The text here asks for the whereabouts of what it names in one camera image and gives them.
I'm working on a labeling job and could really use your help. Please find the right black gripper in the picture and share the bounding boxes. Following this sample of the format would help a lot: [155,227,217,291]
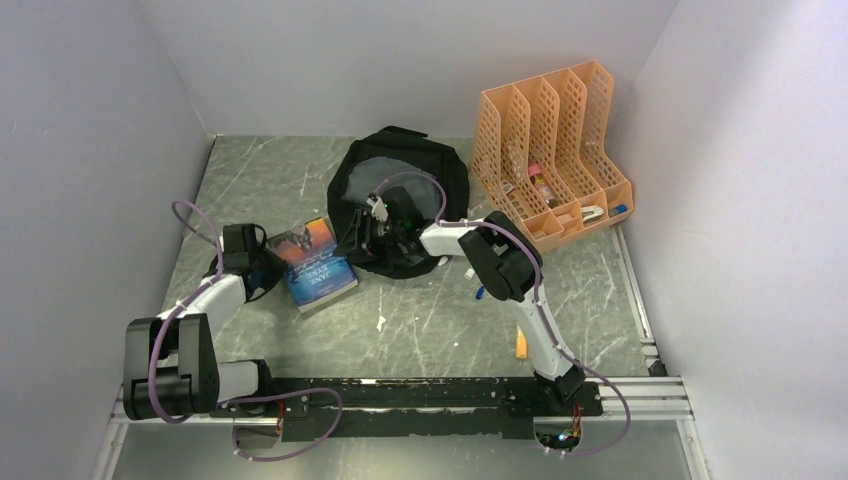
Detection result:
[330,210,403,267]

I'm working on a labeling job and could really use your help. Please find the blue orange paperback book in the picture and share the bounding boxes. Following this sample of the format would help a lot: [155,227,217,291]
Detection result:
[269,217,359,312]

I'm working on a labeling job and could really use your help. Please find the black student backpack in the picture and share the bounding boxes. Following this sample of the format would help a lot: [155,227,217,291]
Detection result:
[327,126,470,279]

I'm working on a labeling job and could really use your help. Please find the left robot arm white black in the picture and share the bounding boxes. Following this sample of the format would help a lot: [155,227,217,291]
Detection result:
[123,224,286,421]

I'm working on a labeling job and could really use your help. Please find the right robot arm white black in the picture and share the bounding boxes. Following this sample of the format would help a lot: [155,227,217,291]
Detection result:
[334,187,586,414]

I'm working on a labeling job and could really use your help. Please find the yellow highlighter marker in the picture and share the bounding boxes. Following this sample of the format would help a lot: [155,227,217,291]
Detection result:
[515,332,528,360]

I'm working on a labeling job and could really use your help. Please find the pink capped bottle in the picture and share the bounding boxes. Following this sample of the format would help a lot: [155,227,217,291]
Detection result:
[528,163,558,208]

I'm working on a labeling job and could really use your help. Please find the orange plastic file organizer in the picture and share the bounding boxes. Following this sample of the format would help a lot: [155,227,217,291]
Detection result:
[470,61,635,252]

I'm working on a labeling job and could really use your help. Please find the silver stapler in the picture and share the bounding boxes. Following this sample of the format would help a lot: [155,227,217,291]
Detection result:
[581,205,605,226]

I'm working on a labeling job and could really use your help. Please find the small blue item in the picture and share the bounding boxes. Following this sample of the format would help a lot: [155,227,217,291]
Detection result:
[608,204,629,217]

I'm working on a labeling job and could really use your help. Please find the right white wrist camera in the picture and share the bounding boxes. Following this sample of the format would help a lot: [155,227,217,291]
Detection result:
[367,193,384,209]

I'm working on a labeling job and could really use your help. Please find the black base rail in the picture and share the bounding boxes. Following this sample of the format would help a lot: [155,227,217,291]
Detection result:
[211,377,604,442]

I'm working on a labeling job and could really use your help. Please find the aluminium frame rail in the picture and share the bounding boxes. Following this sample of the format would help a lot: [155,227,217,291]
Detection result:
[109,377,694,429]

